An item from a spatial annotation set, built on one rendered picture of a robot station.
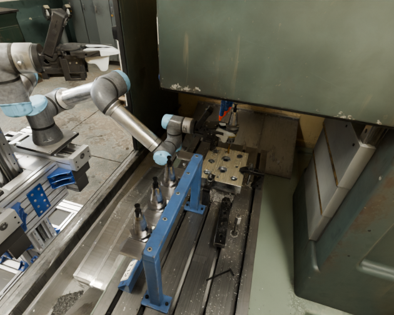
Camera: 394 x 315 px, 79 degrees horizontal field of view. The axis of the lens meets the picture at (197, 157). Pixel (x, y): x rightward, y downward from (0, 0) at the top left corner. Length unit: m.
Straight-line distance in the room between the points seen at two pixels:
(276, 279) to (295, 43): 1.10
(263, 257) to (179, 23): 1.18
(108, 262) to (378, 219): 1.09
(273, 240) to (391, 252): 0.59
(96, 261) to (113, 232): 0.15
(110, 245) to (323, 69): 1.16
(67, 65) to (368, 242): 1.08
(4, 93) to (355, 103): 0.91
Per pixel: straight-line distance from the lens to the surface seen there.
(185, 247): 1.08
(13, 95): 0.84
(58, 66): 0.79
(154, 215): 0.78
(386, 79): 0.72
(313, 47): 0.67
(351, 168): 0.95
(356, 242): 1.04
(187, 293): 1.00
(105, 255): 1.33
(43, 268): 1.29
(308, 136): 2.31
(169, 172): 0.83
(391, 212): 0.94
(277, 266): 1.44
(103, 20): 5.92
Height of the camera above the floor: 1.82
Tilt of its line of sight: 38 degrees down
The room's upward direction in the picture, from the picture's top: 3 degrees clockwise
